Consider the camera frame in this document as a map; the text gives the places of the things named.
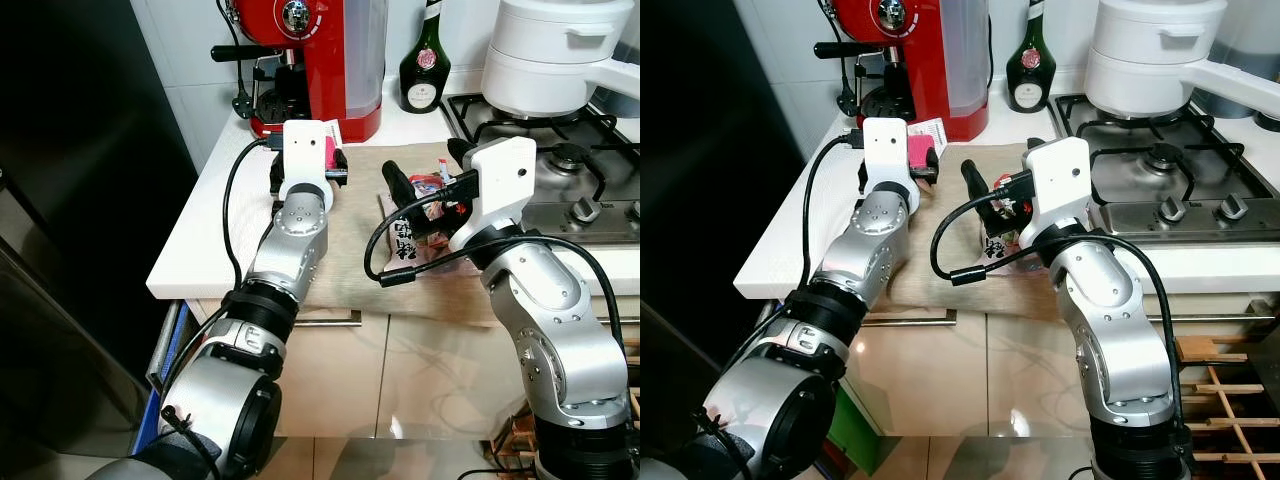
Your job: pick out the pink lidded plastic container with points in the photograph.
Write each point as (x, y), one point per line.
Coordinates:
(918, 152)
(330, 155)

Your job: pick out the printed snack bag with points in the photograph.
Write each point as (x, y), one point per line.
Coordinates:
(1000, 245)
(405, 245)

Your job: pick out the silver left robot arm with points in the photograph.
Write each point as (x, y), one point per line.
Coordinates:
(300, 225)
(880, 230)

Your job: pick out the white red printed paper slip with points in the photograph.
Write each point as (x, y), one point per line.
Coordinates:
(335, 130)
(930, 130)

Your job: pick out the beige cloth counter mat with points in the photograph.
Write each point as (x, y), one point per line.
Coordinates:
(350, 250)
(960, 240)

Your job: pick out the dark green glass bottle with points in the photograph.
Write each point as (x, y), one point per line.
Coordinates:
(1030, 70)
(424, 70)

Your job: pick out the steel gas hob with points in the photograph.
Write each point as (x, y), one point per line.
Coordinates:
(560, 170)
(1170, 170)

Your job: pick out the red coffee machine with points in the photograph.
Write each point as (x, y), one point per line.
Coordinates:
(340, 60)
(940, 60)

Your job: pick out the grey hob knob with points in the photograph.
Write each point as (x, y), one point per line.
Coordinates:
(633, 210)
(585, 210)
(1230, 207)
(1173, 210)

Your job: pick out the white lidded cooking pot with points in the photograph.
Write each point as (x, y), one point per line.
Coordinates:
(1150, 50)
(550, 50)

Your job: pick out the beige kitchen cabinet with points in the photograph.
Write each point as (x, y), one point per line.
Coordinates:
(1000, 370)
(420, 370)

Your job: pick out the tall dark appliance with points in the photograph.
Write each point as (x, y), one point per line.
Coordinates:
(80, 150)
(690, 150)

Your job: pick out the blue plastic crate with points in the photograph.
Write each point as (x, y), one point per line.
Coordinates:
(160, 380)

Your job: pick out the wooden slatted rack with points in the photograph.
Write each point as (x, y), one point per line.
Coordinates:
(510, 445)
(1230, 400)

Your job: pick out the green plastic crate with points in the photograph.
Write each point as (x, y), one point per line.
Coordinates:
(850, 430)

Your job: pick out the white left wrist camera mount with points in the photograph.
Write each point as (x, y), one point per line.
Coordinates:
(885, 150)
(303, 155)

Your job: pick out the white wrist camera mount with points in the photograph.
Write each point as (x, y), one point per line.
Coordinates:
(303, 155)
(885, 150)
(1060, 185)
(500, 185)

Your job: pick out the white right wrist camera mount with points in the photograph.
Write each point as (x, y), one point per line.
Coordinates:
(1060, 185)
(500, 185)

